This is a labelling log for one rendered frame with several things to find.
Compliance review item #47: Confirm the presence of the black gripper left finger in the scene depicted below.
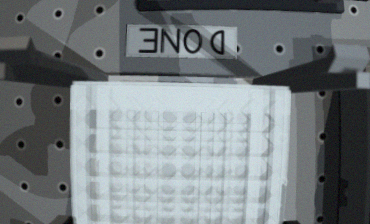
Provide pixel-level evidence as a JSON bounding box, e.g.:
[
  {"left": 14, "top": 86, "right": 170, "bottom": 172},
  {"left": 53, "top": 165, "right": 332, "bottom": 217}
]
[{"left": 49, "top": 215, "right": 73, "bottom": 224}]

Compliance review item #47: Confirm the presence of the grey perforated base plate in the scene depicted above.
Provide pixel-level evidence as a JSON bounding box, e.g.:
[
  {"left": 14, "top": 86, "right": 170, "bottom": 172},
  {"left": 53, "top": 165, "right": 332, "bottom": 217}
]
[{"left": 0, "top": 0, "right": 370, "bottom": 224}]

